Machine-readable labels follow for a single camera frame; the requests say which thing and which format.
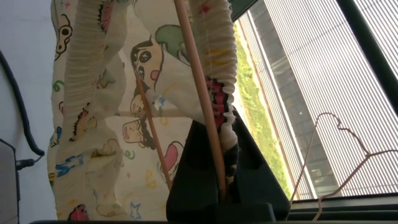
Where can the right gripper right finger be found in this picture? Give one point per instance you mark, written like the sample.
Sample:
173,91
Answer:
258,180

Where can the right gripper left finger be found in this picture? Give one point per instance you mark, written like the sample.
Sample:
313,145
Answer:
192,174

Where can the pink clothes hanger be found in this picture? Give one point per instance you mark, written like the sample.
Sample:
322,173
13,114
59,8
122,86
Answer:
199,84
368,154

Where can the cream printed garment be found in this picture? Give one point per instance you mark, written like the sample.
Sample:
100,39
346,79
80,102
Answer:
93,77

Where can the window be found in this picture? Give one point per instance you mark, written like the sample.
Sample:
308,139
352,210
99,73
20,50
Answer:
311,62

